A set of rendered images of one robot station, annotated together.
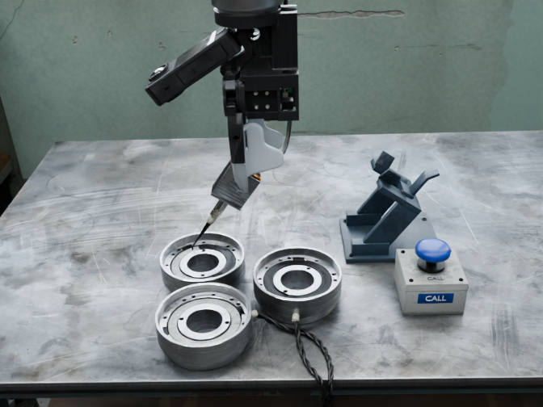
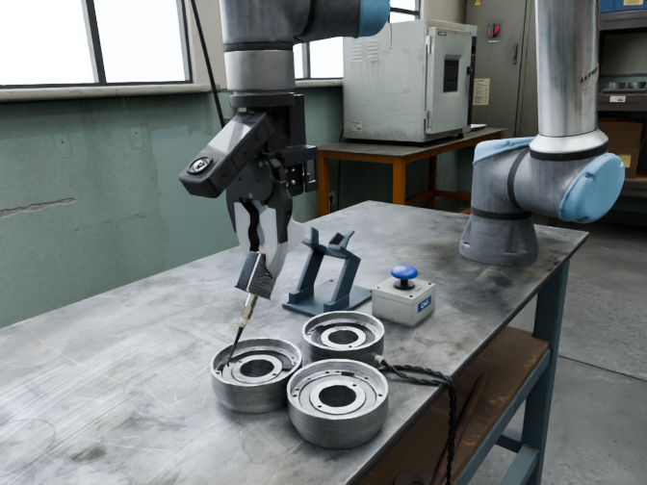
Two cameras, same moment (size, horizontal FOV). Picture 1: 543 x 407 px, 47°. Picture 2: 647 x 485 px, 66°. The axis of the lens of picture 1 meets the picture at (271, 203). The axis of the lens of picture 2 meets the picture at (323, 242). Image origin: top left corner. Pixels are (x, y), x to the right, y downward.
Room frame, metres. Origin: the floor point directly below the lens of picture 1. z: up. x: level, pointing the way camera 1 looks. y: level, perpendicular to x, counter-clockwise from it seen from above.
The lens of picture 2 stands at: (0.26, 0.44, 1.14)
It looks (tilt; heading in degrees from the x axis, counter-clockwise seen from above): 18 degrees down; 308
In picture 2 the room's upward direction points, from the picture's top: 2 degrees counter-clockwise
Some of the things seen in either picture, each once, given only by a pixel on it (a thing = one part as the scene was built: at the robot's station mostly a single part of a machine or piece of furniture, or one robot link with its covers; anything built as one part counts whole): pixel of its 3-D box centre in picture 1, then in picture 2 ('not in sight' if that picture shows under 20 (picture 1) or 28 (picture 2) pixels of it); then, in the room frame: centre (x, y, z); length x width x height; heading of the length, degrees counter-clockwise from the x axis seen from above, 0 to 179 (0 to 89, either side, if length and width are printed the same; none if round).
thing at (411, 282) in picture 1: (434, 279); (405, 296); (0.58, -0.19, 0.82); 0.08 x 0.07 x 0.05; 88
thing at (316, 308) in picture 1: (297, 285); (343, 343); (0.59, -0.03, 0.82); 0.10 x 0.10 x 0.04
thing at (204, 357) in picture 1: (204, 326); (337, 402); (0.52, 0.08, 0.82); 0.10 x 0.10 x 0.04
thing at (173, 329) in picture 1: (204, 327); (337, 403); (0.52, 0.08, 0.82); 0.08 x 0.08 x 0.02
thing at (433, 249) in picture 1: (431, 262); (403, 282); (0.58, -0.18, 0.85); 0.04 x 0.04 x 0.05
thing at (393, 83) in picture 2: not in sight; (414, 85); (1.70, -2.37, 1.10); 0.62 x 0.61 x 0.65; 88
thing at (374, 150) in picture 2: not in sight; (418, 195); (1.74, -2.56, 0.39); 1.50 x 0.62 x 0.78; 88
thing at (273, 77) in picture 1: (258, 63); (270, 147); (0.66, 0.01, 1.07); 0.09 x 0.08 x 0.12; 89
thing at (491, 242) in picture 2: not in sight; (499, 229); (0.56, -0.53, 0.85); 0.15 x 0.15 x 0.10
